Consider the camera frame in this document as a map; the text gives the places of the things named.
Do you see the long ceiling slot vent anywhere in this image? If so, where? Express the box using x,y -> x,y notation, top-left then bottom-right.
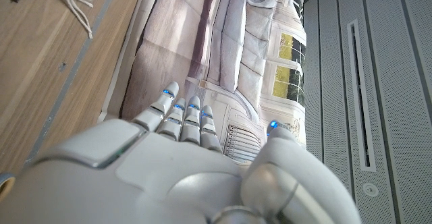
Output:
346,18 -> 377,173

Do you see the round ceiling fixture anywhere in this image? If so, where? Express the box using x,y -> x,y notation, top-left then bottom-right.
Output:
362,182 -> 379,198

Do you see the printed sofa room backdrop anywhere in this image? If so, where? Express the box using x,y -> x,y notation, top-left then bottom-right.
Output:
97,0 -> 308,166

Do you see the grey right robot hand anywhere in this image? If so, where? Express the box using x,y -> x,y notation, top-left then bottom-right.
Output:
0,81 -> 362,224

